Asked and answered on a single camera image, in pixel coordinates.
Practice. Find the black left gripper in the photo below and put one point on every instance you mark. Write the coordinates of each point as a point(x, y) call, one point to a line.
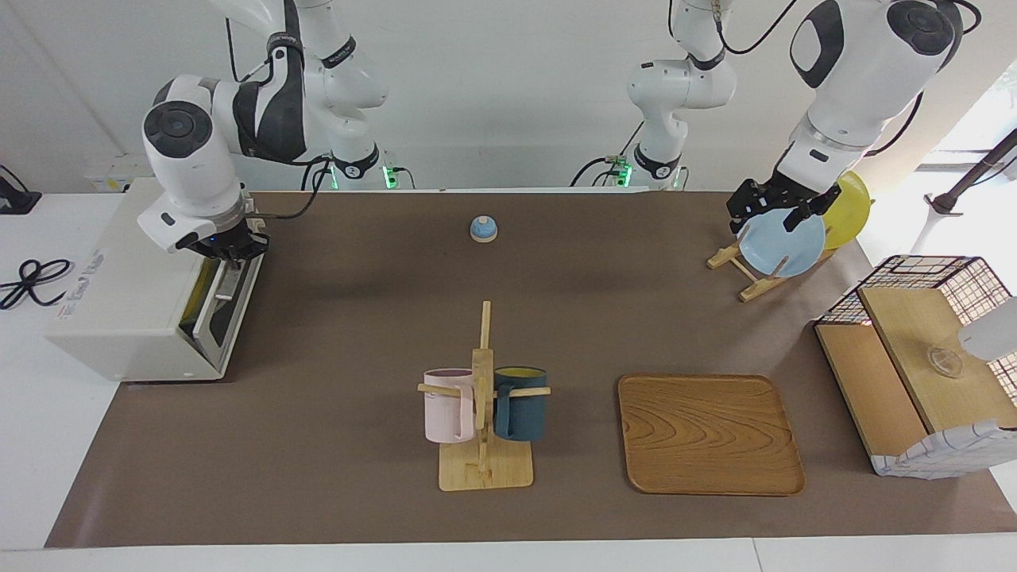
point(798, 191)

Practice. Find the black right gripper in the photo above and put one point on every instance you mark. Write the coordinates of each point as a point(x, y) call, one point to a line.
point(222, 242)

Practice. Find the glass oven door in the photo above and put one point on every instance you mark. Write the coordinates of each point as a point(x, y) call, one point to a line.
point(226, 318)

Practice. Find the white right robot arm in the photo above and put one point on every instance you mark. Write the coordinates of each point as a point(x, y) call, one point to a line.
point(191, 151)

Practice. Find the cream toaster oven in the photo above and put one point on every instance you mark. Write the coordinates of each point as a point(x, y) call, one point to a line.
point(119, 302)

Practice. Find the light blue plate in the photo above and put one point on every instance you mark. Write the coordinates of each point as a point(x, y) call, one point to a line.
point(783, 250)

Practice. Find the yellow plate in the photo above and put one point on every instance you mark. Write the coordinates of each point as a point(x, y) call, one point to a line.
point(850, 214)

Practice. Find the wooden plate rack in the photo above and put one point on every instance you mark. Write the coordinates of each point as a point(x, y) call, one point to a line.
point(755, 290)

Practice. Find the white power box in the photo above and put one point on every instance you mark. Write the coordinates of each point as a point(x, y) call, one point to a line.
point(107, 181)

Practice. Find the black stand pole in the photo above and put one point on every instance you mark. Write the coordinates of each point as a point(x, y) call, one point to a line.
point(965, 183)

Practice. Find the brown table mat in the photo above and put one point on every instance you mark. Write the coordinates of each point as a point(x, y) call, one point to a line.
point(318, 445)

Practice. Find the small clear glass dish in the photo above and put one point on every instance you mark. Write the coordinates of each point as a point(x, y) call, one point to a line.
point(945, 361)

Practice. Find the wooden tray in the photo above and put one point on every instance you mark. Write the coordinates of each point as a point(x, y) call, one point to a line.
point(707, 437)

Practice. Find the black clamp base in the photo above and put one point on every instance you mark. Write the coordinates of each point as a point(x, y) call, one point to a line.
point(16, 200)

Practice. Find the pink mug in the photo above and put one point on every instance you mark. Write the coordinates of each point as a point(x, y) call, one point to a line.
point(445, 409)

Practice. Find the white rounded device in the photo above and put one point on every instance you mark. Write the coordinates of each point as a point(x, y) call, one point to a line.
point(993, 334)

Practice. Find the dark teal mug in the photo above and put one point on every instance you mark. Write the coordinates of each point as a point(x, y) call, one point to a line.
point(524, 413)

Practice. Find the wooden mug rack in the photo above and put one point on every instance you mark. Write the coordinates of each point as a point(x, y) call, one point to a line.
point(485, 473)

